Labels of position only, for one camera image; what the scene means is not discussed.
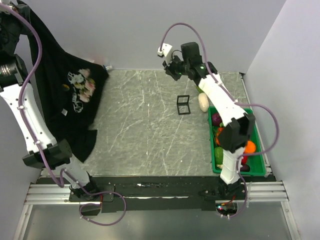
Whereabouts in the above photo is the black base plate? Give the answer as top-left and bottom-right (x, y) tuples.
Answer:
(68, 175), (276, 214)

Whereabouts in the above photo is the purple toy onion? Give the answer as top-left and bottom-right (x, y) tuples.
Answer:
(211, 112), (222, 127)

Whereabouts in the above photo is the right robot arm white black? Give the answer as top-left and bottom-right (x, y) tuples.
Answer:
(157, 42), (255, 200)

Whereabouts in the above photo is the green toy pepper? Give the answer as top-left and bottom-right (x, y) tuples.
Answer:
(214, 147), (224, 165)

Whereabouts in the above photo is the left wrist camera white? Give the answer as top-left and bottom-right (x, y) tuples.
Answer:
(0, 1), (12, 12)

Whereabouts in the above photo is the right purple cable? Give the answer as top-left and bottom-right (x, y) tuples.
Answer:
(159, 22), (280, 219)

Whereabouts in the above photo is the white toy radish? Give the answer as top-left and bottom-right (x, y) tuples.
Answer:
(196, 86), (210, 113)

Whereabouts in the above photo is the orange black cylinder tool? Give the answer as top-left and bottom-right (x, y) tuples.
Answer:
(103, 65), (113, 71)

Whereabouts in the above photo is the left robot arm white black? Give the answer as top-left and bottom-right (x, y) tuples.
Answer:
(0, 3), (99, 201)

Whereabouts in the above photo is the black wire frame stand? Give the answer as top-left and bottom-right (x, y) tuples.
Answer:
(176, 95), (191, 116)

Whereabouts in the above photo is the orange toy fruit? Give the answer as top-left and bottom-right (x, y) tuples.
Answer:
(244, 140), (257, 154)

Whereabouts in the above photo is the red toy pepper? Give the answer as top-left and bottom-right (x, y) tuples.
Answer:
(241, 156), (248, 165)

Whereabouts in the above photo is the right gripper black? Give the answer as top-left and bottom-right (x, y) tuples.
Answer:
(161, 54), (189, 82)

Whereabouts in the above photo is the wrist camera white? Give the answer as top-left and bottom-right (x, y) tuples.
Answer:
(0, 1), (12, 12)
(157, 43), (173, 65)

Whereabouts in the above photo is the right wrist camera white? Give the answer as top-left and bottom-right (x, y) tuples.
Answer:
(157, 43), (173, 65)

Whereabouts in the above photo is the purple toy eggplant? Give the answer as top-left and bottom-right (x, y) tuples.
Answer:
(240, 164), (251, 172)

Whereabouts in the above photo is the purple cable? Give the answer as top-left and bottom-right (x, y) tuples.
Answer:
(159, 22), (280, 219)
(4, 4), (127, 228)

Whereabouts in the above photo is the black printed t-shirt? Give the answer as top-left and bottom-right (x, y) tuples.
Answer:
(25, 12), (109, 162)

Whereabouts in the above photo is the orange toy pumpkin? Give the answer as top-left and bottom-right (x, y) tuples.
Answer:
(215, 126), (226, 146)

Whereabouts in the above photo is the green plastic bin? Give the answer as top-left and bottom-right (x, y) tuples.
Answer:
(207, 106), (266, 176)

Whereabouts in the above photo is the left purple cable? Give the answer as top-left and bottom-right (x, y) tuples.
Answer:
(4, 4), (127, 228)

